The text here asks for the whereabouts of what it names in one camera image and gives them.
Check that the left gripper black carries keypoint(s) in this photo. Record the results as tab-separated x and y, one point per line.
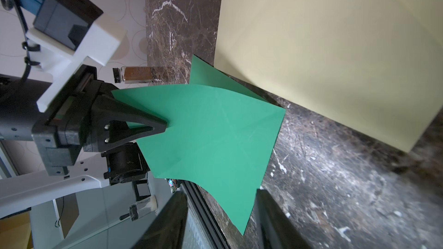
77	114

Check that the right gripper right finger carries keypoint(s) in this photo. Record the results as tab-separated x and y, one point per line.
275	230

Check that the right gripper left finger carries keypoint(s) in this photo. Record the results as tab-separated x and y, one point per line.
167	231

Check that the yellow paper sheet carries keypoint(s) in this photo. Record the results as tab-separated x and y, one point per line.
375	66

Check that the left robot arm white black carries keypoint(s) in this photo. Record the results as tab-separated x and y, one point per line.
92	170

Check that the brown spice jar front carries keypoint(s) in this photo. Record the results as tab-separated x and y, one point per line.
135	75

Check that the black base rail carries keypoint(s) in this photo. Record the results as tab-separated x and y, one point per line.
211	228

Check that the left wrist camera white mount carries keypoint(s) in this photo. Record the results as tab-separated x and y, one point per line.
66	33

